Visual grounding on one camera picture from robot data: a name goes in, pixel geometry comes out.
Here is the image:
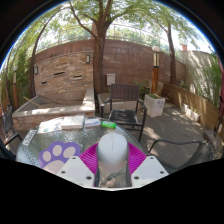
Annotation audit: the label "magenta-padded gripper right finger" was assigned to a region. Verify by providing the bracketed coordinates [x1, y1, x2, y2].
[126, 142, 170, 188]

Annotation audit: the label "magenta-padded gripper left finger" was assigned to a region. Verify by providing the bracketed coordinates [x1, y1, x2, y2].
[56, 142, 102, 188]

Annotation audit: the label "white computer mouse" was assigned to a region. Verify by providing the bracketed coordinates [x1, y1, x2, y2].
[96, 132, 129, 174]

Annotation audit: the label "purple paw-shaped mouse pad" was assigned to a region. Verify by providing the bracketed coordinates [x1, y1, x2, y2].
[38, 140, 82, 174]

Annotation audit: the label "small pale booklet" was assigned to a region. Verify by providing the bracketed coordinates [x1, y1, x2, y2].
[83, 117, 102, 129]

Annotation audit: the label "open colourful magazine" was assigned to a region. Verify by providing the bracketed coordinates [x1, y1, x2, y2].
[37, 117, 64, 134]

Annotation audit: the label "white printed strip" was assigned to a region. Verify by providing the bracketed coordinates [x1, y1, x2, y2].
[22, 129, 38, 147]

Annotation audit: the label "dark mesh armchair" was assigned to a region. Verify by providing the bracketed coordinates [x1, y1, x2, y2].
[148, 138, 216, 171]

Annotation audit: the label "small green object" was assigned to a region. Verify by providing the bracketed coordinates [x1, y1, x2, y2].
[101, 120, 117, 129]

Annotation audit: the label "raised stone basin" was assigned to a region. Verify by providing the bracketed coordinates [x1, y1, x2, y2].
[12, 87, 97, 132]

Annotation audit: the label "white square planter box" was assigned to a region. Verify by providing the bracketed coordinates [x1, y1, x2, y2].
[143, 93, 166, 118]

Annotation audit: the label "low white planter boxes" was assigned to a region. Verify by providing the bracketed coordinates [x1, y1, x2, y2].
[180, 102, 202, 123]

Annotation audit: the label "dark metal chair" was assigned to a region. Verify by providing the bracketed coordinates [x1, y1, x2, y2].
[0, 139, 16, 162]

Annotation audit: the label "long wooden stick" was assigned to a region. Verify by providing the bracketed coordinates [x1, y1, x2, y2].
[23, 95, 44, 108]

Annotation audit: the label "dark mesh chair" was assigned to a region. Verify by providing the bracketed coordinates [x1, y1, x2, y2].
[1, 105, 23, 147]

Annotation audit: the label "dark slatted armchair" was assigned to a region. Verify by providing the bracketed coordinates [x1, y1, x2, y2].
[99, 83, 148, 143]

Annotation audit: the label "thin leaning tree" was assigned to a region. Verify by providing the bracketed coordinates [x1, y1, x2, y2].
[29, 9, 66, 98]

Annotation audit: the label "thick forked tree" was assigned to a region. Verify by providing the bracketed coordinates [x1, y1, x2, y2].
[69, 0, 116, 95]

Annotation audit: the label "slim straight tree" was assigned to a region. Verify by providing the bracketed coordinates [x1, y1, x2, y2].
[166, 21, 178, 85]

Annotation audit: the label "grey wall utility box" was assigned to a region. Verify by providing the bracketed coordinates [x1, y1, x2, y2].
[106, 73, 117, 86]

